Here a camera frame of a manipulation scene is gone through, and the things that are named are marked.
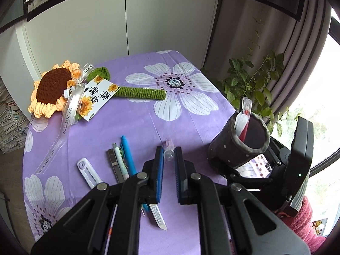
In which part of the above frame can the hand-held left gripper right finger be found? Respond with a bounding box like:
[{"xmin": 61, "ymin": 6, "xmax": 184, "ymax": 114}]
[{"xmin": 174, "ymin": 146, "xmax": 311, "ymax": 255}]

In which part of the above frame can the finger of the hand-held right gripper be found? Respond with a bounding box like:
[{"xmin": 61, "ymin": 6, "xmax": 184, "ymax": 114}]
[
  {"xmin": 208, "ymin": 157, "xmax": 275, "ymax": 190},
  {"xmin": 264, "ymin": 136, "xmax": 290, "ymax": 173}
]

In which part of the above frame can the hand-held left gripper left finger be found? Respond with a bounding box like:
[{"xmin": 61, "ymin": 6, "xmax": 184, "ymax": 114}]
[{"xmin": 30, "ymin": 146, "xmax": 165, "ymax": 255}]

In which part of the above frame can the blue pen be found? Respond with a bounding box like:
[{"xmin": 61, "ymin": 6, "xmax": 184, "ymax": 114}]
[{"xmin": 120, "ymin": 135, "xmax": 146, "ymax": 216}]

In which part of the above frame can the grey dotted pen holder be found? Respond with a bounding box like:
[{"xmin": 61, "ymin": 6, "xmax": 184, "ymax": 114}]
[{"xmin": 207, "ymin": 112, "xmax": 271, "ymax": 170}]

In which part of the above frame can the green and white pen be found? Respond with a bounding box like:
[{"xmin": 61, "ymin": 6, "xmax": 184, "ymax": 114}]
[{"xmin": 112, "ymin": 143, "xmax": 130, "ymax": 180}]

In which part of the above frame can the thin black pen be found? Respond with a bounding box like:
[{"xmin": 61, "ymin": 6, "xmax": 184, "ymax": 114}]
[{"xmin": 107, "ymin": 149, "xmax": 125, "ymax": 184}]

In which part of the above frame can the person's right forearm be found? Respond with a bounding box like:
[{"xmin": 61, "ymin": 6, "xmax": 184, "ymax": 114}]
[{"xmin": 276, "ymin": 195, "xmax": 327, "ymax": 253}]

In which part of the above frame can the purple floral tablecloth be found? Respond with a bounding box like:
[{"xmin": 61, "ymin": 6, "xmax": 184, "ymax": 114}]
[{"xmin": 23, "ymin": 50, "xmax": 269, "ymax": 255}]

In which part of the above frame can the red and yellow box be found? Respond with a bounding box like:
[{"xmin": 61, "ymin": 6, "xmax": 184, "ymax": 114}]
[{"xmin": 312, "ymin": 216, "xmax": 328, "ymax": 237}]

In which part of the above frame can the green leafy potted plant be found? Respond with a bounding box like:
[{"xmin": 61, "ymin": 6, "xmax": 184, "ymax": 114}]
[{"xmin": 204, "ymin": 18, "xmax": 300, "ymax": 136}]

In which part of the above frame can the sunflower print gift card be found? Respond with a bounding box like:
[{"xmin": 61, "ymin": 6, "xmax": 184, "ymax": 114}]
[{"xmin": 78, "ymin": 76, "xmax": 120, "ymax": 121}]

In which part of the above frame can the grey pleated curtain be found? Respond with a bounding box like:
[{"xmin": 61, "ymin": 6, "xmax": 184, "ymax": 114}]
[{"xmin": 202, "ymin": 0, "xmax": 332, "ymax": 117}]

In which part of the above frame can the clear printed ribbon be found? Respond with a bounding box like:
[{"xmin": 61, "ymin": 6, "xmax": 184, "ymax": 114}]
[{"xmin": 34, "ymin": 62, "xmax": 96, "ymax": 174}]

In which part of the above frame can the crocheted sunflower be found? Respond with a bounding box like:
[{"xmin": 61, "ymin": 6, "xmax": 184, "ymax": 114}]
[{"xmin": 28, "ymin": 61, "xmax": 167, "ymax": 120}]

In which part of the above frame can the tall pile of papers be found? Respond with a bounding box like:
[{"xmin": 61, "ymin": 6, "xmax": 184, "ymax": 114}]
[{"xmin": 0, "ymin": 80, "xmax": 30, "ymax": 154}]

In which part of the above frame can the white lower cabinet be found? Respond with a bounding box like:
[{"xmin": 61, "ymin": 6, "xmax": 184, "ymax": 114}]
[{"xmin": 16, "ymin": 0, "xmax": 221, "ymax": 85}]

